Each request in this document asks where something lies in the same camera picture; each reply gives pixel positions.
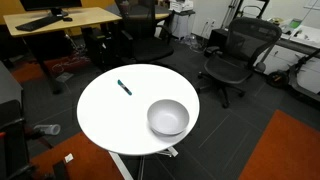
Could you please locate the teal marker pen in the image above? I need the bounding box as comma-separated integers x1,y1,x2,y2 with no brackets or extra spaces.
117,79,132,96

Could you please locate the black office chair at desk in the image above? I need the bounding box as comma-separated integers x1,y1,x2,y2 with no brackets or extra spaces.
115,0,174,63

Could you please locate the black electric scooter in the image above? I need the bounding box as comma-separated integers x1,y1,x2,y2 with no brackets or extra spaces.
266,49,320,102

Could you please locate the wooden desk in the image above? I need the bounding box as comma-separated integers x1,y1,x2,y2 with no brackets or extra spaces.
4,7,120,94

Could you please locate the black computer mouse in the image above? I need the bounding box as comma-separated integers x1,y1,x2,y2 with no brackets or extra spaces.
63,17,73,22

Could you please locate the black mesh office chair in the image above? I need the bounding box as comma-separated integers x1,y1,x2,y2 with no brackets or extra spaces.
198,17,282,108

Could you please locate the clear plastic bottle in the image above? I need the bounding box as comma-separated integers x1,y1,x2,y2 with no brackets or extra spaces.
35,124,61,135

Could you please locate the black monitor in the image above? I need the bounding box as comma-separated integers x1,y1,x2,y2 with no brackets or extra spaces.
20,0,82,16

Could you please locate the round white table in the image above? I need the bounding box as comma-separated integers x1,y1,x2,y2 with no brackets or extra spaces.
77,64,200,180

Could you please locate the black keyboard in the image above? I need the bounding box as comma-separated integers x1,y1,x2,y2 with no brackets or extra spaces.
16,16,62,32

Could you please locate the grey bowl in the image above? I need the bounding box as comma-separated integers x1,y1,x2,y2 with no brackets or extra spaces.
147,99,190,135

